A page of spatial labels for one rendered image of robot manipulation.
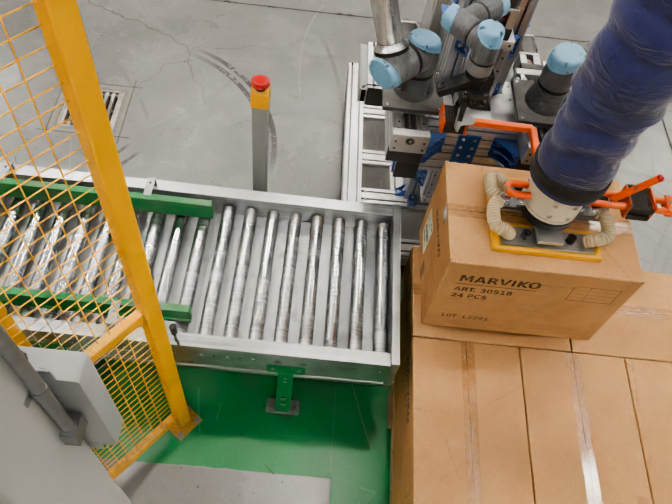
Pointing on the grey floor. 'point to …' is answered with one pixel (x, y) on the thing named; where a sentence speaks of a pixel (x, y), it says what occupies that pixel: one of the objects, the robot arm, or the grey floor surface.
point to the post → (259, 101)
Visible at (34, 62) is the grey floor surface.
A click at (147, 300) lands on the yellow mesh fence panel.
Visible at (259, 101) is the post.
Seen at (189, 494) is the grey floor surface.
